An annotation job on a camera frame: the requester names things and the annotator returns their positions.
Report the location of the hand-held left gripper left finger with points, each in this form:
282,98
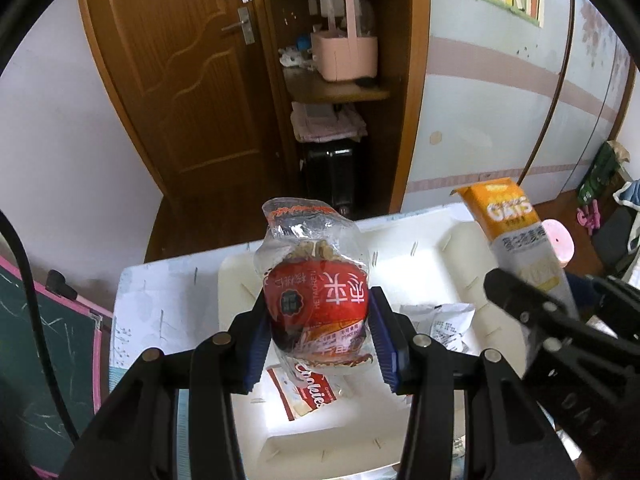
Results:
255,355

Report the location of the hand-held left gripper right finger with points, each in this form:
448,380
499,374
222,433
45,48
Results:
385,355

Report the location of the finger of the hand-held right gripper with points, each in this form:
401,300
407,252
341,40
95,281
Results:
520,300
617,305

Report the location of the white plastic bin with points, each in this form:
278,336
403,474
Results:
450,280

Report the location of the orange white oat packet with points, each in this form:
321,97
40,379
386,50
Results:
510,220

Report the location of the clear snack bag red label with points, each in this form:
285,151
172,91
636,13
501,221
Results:
320,300

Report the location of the white crinkled snack packet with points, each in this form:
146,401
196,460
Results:
440,325

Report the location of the red white cookie packet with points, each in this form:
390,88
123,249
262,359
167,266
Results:
310,396

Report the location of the pink stool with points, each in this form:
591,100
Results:
559,240

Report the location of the pink toy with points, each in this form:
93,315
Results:
589,217

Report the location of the blue white cloth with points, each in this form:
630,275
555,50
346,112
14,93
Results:
629,195

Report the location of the green bag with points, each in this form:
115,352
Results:
597,175

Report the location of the black suitcase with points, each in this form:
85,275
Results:
330,175

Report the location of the pale blue wardrobe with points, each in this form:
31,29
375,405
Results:
475,110

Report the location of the black clip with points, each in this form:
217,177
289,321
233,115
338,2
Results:
61,282

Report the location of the folded pink cloth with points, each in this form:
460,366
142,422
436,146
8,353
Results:
325,122

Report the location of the wooden shelf cabinet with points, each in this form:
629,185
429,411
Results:
400,85

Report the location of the brown wooden door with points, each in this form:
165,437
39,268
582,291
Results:
190,85

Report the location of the small white blue toys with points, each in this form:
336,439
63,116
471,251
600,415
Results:
295,52

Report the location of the green chalkboard pink frame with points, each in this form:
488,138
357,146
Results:
30,360

